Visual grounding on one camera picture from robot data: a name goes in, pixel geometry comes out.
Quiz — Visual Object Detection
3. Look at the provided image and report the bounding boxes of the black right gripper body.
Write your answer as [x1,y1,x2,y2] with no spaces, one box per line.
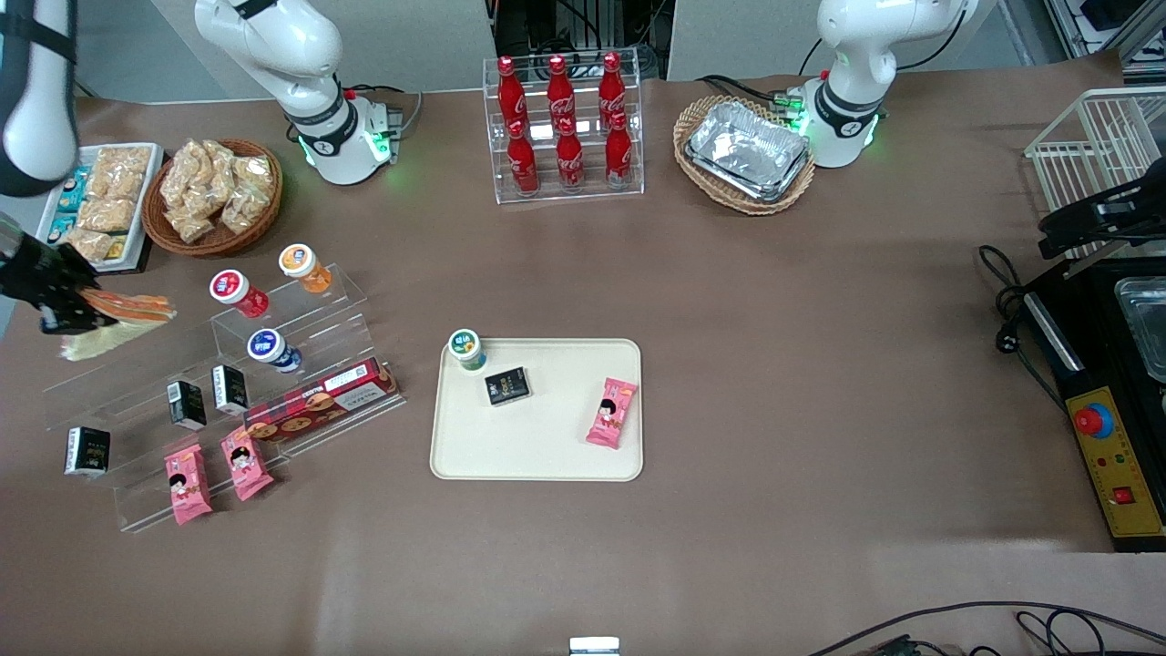
[0,237,98,313]

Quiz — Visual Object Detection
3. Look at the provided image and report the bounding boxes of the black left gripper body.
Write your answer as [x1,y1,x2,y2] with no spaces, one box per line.
[1089,177,1166,240]

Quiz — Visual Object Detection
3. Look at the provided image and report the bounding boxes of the triangular sandwich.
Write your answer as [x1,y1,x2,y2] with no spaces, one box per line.
[59,290,176,363]

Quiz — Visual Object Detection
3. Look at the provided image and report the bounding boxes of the white rectangular snack tray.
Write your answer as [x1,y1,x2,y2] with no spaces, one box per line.
[36,143,165,274]

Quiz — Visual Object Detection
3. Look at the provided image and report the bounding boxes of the beige serving tray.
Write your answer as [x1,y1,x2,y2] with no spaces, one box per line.
[429,338,644,482]

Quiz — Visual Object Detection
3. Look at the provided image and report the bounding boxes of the tan cracker pack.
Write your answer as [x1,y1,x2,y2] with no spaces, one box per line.
[64,228,115,261]
[91,146,152,201]
[77,198,138,233]

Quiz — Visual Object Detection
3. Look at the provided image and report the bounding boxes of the clear bag of puffed snacks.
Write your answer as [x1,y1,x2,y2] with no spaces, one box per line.
[160,146,206,209]
[232,155,274,197]
[164,205,218,244]
[220,190,271,235]
[199,139,240,188]

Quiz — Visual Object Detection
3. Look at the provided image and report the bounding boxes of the small black carton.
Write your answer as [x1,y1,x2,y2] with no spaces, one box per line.
[167,380,208,431]
[64,426,111,478]
[212,364,251,416]

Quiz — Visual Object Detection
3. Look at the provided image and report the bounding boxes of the black sealing machine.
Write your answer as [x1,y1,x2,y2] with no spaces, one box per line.
[1020,255,1166,554]

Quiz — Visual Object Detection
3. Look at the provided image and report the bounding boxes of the brown wicker basket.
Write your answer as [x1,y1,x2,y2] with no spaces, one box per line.
[141,138,283,258]

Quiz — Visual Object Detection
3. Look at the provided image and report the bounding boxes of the red lid jar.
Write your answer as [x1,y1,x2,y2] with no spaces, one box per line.
[210,270,271,319]

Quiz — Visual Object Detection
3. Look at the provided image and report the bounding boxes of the blue lid jar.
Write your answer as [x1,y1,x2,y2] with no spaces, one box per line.
[247,329,302,374]

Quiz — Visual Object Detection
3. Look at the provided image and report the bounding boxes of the pink snack packet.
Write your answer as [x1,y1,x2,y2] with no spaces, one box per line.
[220,426,274,502]
[164,443,214,527]
[586,377,639,450]

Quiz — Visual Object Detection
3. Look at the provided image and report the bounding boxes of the orange lid jar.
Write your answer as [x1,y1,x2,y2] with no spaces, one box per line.
[279,243,333,294]

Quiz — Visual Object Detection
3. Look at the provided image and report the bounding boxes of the long red cookie box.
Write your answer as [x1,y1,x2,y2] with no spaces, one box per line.
[243,357,400,445]

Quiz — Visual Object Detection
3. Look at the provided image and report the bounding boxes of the clear acrylic stepped shelf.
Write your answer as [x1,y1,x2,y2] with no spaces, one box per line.
[41,262,408,534]

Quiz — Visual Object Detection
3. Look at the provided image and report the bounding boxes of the stacked aluminium foil trays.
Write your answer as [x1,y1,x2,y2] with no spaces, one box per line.
[685,100,812,203]

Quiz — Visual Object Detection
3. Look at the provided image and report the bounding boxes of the green lid jar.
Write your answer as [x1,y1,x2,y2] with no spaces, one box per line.
[447,329,487,372]

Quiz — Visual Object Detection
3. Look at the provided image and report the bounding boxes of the light wicker basket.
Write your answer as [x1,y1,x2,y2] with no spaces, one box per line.
[673,95,816,216]

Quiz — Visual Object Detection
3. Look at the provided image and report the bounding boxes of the small flat black box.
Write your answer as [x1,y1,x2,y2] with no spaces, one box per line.
[485,366,533,407]

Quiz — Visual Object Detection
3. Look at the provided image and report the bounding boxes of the red cola bottle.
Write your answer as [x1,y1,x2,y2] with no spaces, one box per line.
[598,52,628,119]
[496,56,529,128]
[556,117,586,190]
[547,55,577,124]
[605,112,633,188]
[506,120,540,195]

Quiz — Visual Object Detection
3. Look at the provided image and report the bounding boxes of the clear acrylic bottle rack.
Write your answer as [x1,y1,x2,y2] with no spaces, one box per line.
[483,55,645,205]

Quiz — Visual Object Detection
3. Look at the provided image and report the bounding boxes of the black power cable with plug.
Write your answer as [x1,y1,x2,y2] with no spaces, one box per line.
[978,243,1069,413]

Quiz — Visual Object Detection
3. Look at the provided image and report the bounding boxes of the white wire basket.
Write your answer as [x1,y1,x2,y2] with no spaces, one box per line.
[1025,87,1166,265]

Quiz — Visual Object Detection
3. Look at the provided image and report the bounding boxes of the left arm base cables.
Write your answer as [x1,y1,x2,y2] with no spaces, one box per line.
[697,73,825,115]

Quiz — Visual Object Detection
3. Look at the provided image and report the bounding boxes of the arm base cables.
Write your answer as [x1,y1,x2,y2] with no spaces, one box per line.
[697,73,825,115]
[342,82,425,138]

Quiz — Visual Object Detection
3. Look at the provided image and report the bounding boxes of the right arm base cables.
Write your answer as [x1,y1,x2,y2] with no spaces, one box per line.
[342,82,425,138]

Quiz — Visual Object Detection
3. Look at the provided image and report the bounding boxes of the long black floor cable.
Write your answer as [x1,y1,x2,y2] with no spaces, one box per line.
[806,600,1166,656]

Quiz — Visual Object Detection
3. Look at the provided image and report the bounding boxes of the looped black floor cable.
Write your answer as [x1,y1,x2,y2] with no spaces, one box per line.
[1016,610,1110,656]

